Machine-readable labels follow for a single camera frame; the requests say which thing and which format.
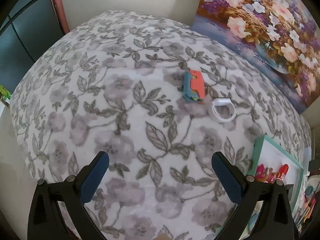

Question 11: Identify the pink puppy figurine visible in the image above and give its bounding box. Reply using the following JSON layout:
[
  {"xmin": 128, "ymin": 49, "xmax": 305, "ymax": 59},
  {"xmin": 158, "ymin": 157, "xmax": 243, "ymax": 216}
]
[{"xmin": 254, "ymin": 164, "xmax": 277, "ymax": 183}]

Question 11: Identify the white smartwatch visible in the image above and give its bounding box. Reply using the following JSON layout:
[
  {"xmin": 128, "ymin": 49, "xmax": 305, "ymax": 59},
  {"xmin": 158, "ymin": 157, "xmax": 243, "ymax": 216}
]
[{"xmin": 207, "ymin": 98, "xmax": 236, "ymax": 123}]

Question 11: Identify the colourful stationery pile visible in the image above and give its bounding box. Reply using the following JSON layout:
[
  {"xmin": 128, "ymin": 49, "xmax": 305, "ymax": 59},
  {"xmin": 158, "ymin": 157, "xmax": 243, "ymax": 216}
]
[{"xmin": 293, "ymin": 175, "xmax": 319, "ymax": 232}]

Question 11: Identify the teal rimmed white tray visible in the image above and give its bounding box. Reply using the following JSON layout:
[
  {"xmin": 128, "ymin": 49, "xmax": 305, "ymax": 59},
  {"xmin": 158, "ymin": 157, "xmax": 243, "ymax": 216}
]
[{"xmin": 237, "ymin": 134, "xmax": 305, "ymax": 240}]

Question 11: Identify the grey floral blanket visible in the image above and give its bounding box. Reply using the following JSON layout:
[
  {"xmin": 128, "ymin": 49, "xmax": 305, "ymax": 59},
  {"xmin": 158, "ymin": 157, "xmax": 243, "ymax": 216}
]
[{"xmin": 10, "ymin": 11, "xmax": 311, "ymax": 239}]

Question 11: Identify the floral canvas painting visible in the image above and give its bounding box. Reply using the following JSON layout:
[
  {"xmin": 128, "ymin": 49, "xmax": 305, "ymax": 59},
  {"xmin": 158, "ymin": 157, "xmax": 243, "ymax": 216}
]
[{"xmin": 193, "ymin": 0, "xmax": 319, "ymax": 113}]

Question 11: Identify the pink rolled mat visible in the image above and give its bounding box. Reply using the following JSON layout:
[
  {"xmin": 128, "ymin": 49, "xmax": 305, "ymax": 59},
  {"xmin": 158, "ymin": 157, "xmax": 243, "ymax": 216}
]
[{"xmin": 50, "ymin": 0, "xmax": 70, "ymax": 34}]

